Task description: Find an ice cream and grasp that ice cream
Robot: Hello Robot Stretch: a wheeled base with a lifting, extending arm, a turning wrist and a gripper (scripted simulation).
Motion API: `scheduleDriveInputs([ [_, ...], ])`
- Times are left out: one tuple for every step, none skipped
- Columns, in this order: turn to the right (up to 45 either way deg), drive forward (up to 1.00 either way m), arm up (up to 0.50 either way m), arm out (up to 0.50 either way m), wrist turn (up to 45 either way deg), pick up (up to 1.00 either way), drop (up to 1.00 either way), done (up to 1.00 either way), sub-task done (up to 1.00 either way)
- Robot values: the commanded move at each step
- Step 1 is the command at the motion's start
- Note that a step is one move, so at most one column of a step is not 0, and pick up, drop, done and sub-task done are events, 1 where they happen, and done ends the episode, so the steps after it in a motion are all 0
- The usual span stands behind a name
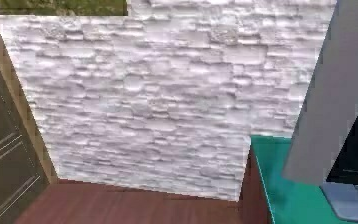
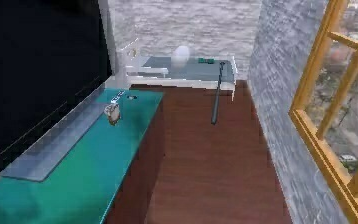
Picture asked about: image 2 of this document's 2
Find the beige ice cream cup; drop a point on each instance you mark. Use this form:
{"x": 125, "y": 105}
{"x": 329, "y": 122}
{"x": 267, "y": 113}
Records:
{"x": 112, "y": 113}

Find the small black flat object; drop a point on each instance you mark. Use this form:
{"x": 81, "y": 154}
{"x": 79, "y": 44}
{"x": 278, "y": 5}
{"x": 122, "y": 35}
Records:
{"x": 131, "y": 97}

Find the green flat book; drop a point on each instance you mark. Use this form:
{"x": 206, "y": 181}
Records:
{"x": 206, "y": 60}

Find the white remote control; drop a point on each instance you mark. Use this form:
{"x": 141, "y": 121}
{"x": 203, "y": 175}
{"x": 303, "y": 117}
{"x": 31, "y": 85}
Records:
{"x": 117, "y": 96}

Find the teal top wooden cabinet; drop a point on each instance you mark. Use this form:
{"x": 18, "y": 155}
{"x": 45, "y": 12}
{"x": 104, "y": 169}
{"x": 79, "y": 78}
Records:
{"x": 87, "y": 166}

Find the black television set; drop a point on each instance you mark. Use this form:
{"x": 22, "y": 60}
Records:
{"x": 43, "y": 76}

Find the yellow frame window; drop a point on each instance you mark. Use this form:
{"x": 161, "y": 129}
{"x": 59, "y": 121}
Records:
{"x": 333, "y": 113}

